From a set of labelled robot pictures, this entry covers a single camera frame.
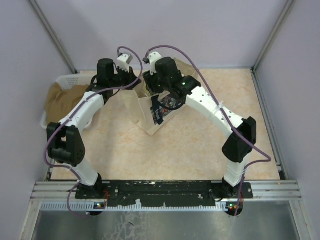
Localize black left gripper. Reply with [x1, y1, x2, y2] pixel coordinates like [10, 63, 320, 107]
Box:
[108, 64, 141, 90]

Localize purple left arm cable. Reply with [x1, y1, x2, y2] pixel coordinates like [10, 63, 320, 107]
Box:
[43, 46, 144, 217]

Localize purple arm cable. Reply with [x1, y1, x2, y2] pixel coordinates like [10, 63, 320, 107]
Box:
[43, 46, 144, 217]
[146, 45, 273, 217]

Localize aluminium front frame rails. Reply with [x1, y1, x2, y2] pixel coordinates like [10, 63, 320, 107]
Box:
[30, 180, 302, 201]

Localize white slotted cable duct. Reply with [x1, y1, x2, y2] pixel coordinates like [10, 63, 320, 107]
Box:
[40, 200, 236, 212]

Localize aluminium frame rail right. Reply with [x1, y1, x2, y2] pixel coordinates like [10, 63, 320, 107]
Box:
[251, 0, 296, 73]

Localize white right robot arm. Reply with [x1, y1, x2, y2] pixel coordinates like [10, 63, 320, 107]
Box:
[143, 53, 257, 199]

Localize aluminium frame rail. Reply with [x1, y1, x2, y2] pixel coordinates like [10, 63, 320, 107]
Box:
[27, 0, 78, 74]
[251, 0, 296, 73]

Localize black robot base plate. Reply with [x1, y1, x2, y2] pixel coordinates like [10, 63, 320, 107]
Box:
[75, 179, 254, 215]

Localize aluminium frame rail left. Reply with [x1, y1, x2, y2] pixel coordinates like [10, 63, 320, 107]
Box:
[27, 0, 78, 74]

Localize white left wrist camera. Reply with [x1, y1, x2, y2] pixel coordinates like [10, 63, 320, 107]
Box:
[116, 53, 134, 73]

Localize white plastic basket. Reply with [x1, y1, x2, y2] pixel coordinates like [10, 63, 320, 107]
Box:
[40, 74, 93, 130]

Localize cream canvas tote bag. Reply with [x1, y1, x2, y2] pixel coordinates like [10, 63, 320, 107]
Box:
[120, 72, 185, 136]

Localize brown cloth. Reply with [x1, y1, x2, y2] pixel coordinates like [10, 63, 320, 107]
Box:
[44, 82, 89, 125]

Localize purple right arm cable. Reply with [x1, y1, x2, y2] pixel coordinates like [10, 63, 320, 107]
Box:
[146, 45, 273, 217]

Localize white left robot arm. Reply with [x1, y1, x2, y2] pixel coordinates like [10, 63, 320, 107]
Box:
[44, 53, 141, 199]

